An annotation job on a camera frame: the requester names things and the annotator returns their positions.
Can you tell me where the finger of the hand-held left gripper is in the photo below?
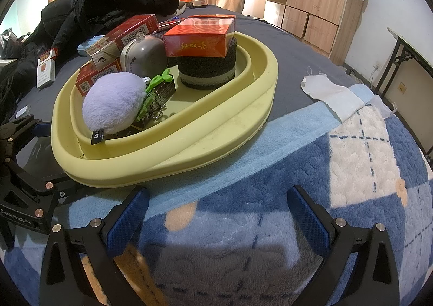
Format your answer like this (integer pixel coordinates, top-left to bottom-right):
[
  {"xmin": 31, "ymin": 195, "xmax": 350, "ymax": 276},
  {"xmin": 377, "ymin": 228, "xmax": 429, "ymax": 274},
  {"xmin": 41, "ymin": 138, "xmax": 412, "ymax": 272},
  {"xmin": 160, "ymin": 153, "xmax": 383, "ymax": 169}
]
[
  {"xmin": 0, "ymin": 157, "xmax": 80, "ymax": 205},
  {"xmin": 0, "ymin": 115, "xmax": 51, "ymax": 154}
]

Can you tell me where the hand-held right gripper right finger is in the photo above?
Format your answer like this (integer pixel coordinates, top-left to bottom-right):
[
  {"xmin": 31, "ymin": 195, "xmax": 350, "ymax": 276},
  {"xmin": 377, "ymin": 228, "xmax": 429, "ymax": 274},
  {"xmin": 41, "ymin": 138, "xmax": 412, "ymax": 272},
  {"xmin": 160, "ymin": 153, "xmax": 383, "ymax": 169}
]
[{"xmin": 287, "ymin": 185, "xmax": 400, "ymax": 306}]

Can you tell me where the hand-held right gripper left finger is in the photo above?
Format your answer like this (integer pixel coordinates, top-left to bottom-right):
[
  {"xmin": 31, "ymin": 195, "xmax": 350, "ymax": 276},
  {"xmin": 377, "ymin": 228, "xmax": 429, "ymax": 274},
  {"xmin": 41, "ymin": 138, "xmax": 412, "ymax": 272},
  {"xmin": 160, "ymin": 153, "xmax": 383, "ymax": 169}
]
[{"xmin": 40, "ymin": 185, "xmax": 170, "ymax": 306}]

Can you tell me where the purple plush ball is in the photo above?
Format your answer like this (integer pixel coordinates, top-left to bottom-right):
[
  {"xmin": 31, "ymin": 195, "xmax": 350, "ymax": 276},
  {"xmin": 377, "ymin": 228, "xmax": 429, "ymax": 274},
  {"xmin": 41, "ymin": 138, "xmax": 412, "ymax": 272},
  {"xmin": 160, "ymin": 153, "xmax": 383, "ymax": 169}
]
[{"xmin": 82, "ymin": 72, "xmax": 147, "ymax": 145}]

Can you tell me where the yellow plastic basin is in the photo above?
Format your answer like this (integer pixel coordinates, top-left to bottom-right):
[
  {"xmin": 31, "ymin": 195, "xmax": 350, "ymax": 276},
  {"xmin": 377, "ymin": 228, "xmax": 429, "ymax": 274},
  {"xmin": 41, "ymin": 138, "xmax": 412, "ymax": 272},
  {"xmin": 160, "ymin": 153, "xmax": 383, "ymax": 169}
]
[{"xmin": 51, "ymin": 31, "xmax": 280, "ymax": 189}]

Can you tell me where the green keychain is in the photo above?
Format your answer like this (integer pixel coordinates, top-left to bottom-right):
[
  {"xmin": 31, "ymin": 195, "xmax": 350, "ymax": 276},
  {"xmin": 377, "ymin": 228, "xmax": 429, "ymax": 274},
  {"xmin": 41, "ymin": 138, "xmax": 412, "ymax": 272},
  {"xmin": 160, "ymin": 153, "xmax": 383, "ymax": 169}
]
[{"xmin": 137, "ymin": 69, "xmax": 175, "ymax": 121}]

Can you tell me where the red and silver cigarette box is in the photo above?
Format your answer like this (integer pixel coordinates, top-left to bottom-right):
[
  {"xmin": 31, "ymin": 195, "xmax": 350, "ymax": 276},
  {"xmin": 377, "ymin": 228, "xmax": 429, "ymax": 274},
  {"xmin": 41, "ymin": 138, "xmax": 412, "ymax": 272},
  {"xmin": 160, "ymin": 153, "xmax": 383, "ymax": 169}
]
[{"xmin": 84, "ymin": 14, "xmax": 159, "ymax": 72}]

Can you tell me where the grey round clock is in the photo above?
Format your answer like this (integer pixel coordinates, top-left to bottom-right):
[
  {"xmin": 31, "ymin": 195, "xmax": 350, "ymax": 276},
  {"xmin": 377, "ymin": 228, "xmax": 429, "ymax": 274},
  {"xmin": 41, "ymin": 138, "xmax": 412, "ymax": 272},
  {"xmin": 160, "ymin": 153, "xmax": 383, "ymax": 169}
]
[{"xmin": 120, "ymin": 33, "xmax": 169, "ymax": 77}]

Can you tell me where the black sponge roll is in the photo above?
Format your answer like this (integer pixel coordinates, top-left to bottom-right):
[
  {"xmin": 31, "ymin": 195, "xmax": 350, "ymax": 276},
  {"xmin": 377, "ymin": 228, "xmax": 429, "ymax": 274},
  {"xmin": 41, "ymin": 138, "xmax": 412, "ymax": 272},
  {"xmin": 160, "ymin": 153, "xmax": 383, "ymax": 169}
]
[{"xmin": 178, "ymin": 36, "xmax": 238, "ymax": 88}]

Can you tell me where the orange-red cigarette carton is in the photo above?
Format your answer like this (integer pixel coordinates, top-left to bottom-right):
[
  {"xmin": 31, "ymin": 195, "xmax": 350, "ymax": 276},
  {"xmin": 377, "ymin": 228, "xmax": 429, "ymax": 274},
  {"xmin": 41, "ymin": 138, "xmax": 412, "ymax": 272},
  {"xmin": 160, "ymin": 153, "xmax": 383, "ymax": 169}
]
[{"xmin": 162, "ymin": 15, "xmax": 236, "ymax": 58}]

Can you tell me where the blue checkered fleece blanket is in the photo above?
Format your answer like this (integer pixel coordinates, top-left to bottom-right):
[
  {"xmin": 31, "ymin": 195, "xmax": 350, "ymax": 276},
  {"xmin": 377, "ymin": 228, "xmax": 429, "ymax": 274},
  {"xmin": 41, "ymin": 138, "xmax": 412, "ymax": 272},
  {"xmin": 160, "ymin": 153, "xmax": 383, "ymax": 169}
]
[{"xmin": 0, "ymin": 85, "xmax": 433, "ymax": 306}]

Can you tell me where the light blue box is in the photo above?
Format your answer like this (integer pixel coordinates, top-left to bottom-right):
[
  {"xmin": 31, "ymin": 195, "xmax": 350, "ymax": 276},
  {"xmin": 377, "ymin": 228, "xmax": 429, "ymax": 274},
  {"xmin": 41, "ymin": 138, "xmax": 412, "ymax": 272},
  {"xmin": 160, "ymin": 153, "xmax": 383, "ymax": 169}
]
[{"xmin": 77, "ymin": 35, "xmax": 109, "ymax": 56}]

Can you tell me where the white cloth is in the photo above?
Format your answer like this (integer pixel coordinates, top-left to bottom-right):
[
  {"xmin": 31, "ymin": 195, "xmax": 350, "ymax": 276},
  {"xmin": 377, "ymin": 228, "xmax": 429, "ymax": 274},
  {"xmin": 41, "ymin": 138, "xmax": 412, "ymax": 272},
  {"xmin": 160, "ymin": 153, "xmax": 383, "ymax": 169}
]
[{"xmin": 301, "ymin": 71, "xmax": 401, "ymax": 122}]

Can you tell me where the grey bed sheet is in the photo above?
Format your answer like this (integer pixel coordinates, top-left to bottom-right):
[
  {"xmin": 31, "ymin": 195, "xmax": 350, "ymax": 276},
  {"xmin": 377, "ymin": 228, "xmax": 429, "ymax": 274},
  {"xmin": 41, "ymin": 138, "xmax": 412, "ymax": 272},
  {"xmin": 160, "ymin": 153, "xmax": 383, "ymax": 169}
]
[{"xmin": 14, "ymin": 5, "xmax": 359, "ymax": 124}]

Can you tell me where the red pen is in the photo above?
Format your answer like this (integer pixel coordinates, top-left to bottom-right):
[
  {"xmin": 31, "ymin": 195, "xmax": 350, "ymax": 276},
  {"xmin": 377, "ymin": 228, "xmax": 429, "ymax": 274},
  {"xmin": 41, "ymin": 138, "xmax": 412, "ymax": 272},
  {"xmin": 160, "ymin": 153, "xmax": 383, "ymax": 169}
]
[{"xmin": 157, "ymin": 17, "xmax": 185, "ymax": 31}]

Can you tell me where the black folding table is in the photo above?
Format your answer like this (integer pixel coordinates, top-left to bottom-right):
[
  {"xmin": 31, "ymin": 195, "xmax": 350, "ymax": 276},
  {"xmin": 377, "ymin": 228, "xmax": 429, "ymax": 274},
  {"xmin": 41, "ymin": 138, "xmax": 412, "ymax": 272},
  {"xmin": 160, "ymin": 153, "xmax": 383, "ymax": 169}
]
[{"xmin": 375, "ymin": 27, "xmax": 433, "ymax": 97}]

